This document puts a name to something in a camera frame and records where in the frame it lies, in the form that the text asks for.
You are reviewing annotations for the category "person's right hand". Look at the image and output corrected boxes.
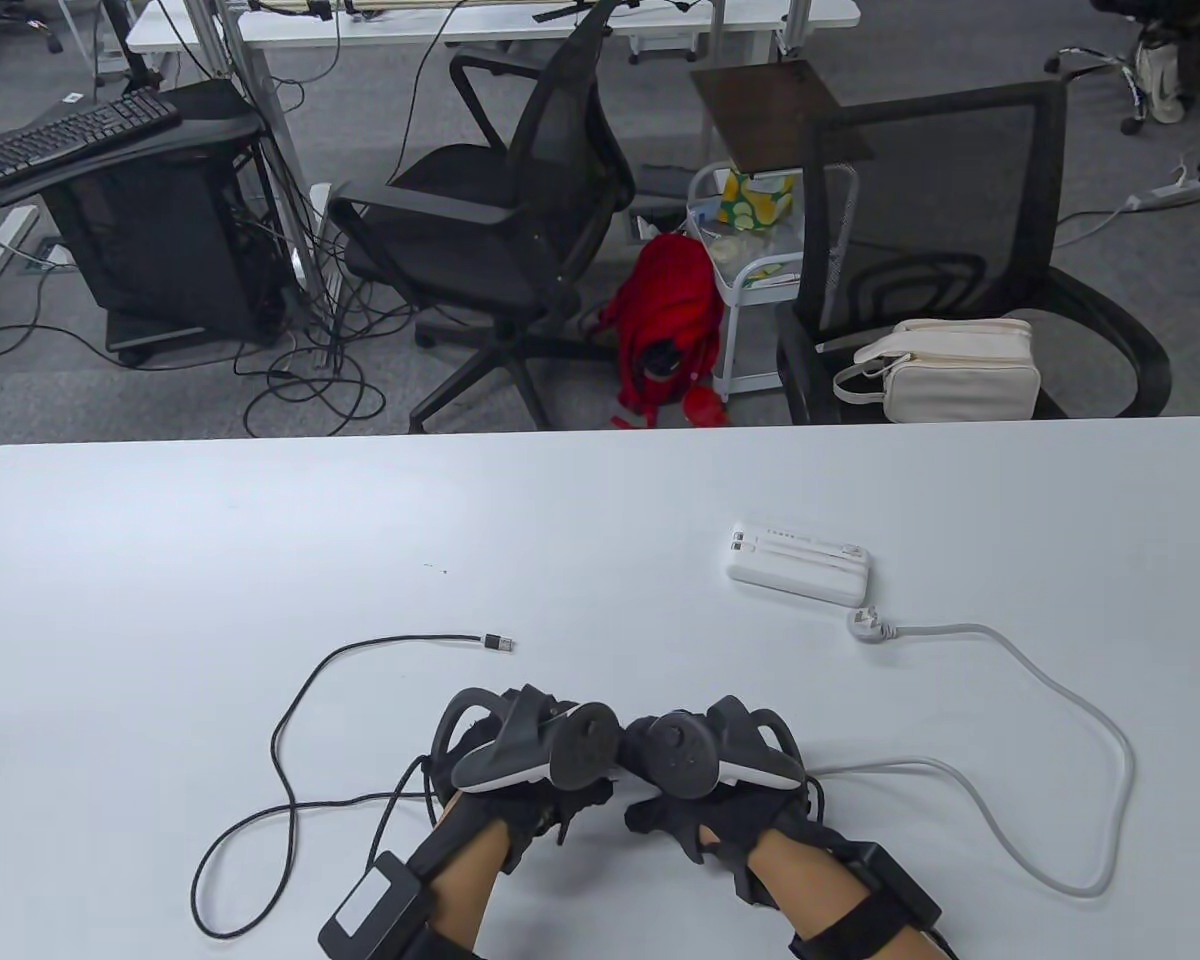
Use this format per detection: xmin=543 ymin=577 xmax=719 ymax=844
xmin=620 ymin=718 xmax=831 ymax=906

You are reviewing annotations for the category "person's left hand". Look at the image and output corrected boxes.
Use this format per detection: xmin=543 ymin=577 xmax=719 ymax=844
xmin=425 ymin=765 xmax=618 ymax=878

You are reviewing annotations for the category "black charging cable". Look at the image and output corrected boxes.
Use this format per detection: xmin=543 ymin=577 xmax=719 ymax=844
xmin=192 ymin=632 xmax=517 ymax=941

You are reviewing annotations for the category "white battery pack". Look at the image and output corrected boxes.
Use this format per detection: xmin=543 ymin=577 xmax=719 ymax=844
xmin=726 ymin=522 xmax=873 ymax=608

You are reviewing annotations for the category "person's right forearm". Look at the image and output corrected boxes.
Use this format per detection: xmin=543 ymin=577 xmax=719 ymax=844
xmin=750 ymin=825 xmax=926 ymax=960

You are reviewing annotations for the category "person's left forearm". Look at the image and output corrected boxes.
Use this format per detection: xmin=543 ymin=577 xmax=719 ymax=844
xmin=425 ymin=825 xmax=513 ymax=960

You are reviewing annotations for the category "green yellow tissue pack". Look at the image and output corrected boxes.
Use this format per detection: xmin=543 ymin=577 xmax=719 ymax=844
xmin=717 ymin=170 xmax=801 ymax=231

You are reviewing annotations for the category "black and white controller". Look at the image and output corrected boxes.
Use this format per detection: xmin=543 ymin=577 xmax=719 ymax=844
xmin=628 ymin=697 xmax=806 ymax=798
xmin=430 ymin=685 xmax=621 ymax=796

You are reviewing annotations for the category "black wrist sensor box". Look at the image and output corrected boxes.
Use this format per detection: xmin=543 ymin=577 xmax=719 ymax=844
xmin=318 ymin=850 xmax=481 ymax=960
xmin=785 ymin=843 xmax=946 ymax=960

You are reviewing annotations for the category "cream handbag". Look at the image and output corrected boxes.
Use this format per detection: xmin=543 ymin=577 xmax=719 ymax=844
xmin=832 ymin=318 xmax=1043 ymax=425

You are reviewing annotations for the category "white trolley cart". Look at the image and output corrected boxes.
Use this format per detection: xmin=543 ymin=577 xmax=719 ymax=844
xmin=685 ymin=165 xmax=811 ymax=403

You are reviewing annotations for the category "red backpack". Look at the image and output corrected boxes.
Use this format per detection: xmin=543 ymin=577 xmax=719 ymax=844
xmin=595 ymin=235 xmax=733 ymax=431

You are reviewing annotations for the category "black swivel office chair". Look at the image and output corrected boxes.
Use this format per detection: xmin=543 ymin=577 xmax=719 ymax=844
xmin=325 ymin=0 xmax=641 ymax=433

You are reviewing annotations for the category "black mesh armchair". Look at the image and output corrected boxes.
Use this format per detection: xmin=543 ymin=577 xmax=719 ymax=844
xmin=775 ymin=80 xmax=1173 ymax=426

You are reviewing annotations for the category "black computer tower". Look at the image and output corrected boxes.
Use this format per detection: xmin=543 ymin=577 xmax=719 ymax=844
xmin=38 ymin=155 xmax=291 ymax=366

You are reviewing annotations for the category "brown side table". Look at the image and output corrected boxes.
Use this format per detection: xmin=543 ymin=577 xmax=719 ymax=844
xmin=690 ymin=60 xmax=876 ymax=181

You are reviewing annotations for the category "black keyboard stand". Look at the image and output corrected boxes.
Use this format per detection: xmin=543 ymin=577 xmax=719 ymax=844
xmin=0 ymin=80 xmax=266 ymax=216

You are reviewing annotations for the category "white desk leg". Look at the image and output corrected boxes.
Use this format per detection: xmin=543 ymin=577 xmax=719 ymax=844
xmin=0 ymin=205 xmax=41 ymax=366

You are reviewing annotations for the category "white floor power strip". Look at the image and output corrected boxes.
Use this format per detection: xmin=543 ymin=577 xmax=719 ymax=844
xmin=1125 ymin=170 xmax=1200 ymax=211

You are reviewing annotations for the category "white background desk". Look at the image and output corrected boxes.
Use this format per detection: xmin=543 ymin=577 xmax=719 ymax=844
xmin=125 ymin=0 xmax=861 ymax=56

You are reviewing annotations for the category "black keyboard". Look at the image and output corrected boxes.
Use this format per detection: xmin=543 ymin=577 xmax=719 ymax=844
xmin=0 ymin=88 xmax=183 ymax=189

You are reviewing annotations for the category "chrome base office chair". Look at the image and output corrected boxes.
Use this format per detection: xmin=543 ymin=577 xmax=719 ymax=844
xmin=1045 ymin=0 xmax=1200 ymax=136

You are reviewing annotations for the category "white hanging bag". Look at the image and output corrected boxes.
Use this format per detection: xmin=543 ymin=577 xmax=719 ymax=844
xmin=1133 ymin=38 xmax=1186 ymax=126

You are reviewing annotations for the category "bundle of black floor cables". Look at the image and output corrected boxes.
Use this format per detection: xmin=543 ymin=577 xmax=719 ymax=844
xmin=235 ymin=270 xmax=421 ymax=441

